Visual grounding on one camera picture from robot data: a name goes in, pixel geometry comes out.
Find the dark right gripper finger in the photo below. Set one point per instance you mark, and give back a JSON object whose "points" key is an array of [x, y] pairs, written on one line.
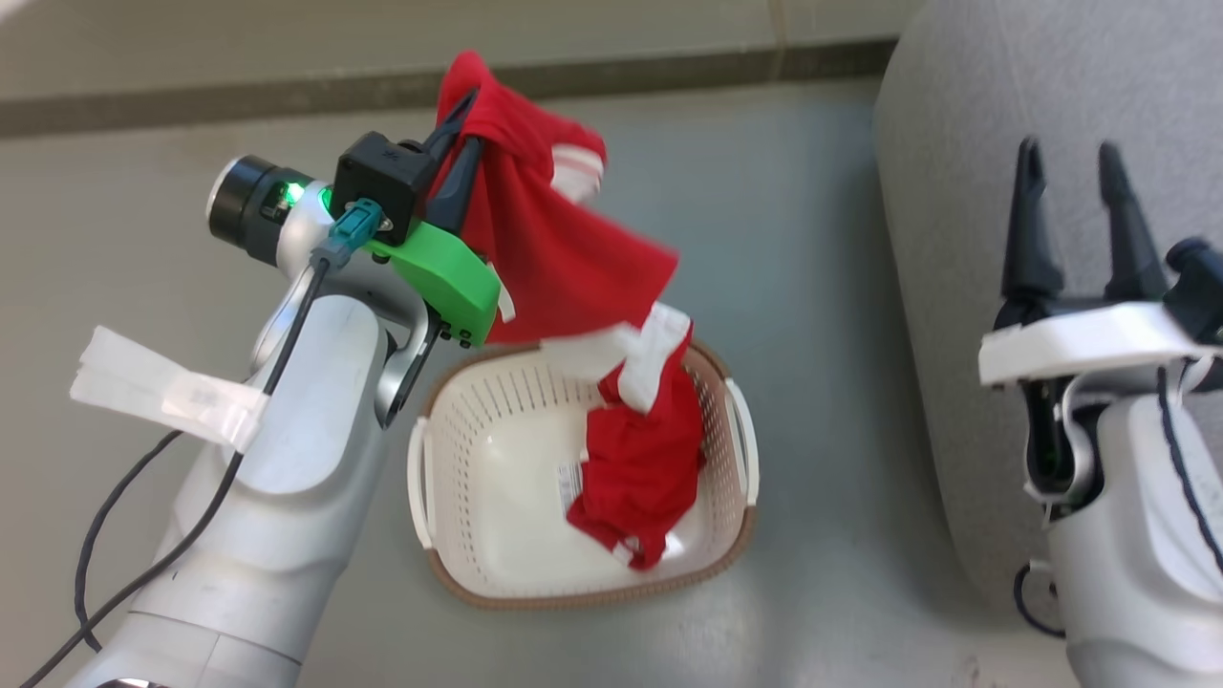
{"points": [[1030, 229], [1127, 229]]}

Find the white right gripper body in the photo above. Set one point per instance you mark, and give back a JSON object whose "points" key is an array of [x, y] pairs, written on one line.
{"points": [[1089, 342]]}

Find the white tape strip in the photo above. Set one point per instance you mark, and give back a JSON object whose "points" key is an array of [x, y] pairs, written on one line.
{"points": [[167, 387]]}

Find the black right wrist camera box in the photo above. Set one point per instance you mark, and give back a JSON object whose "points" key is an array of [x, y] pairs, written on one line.
{"points": [[1199, 287]]}

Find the red garment with white trim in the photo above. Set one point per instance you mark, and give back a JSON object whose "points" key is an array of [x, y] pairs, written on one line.
{"points": [[554, 248]]}

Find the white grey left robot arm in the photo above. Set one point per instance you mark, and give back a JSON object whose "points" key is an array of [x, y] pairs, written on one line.
{"points": [[296, 459]]}

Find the grey fabric sofa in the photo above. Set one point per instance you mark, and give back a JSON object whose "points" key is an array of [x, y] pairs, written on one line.
{"points": [[955, 239]]}

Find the white laundry basket brown rim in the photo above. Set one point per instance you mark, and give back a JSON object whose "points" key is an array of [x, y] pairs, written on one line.
{"points": [[497, 487]]}

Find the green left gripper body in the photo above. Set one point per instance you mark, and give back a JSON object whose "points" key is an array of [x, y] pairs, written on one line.
{"points": [[449, 277]]}

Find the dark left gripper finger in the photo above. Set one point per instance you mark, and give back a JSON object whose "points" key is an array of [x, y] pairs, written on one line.
{"points": [[451, 119], [459, 186]]}

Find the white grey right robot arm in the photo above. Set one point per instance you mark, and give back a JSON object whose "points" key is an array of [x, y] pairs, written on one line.
{"points": [[1127, 535]]}

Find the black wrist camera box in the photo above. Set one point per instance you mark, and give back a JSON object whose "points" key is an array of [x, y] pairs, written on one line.
{"points": [[1199, 287], [382, 186]]}

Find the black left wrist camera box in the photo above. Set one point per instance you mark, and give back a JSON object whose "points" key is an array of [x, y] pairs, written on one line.
{"points": [[382, 186]]}

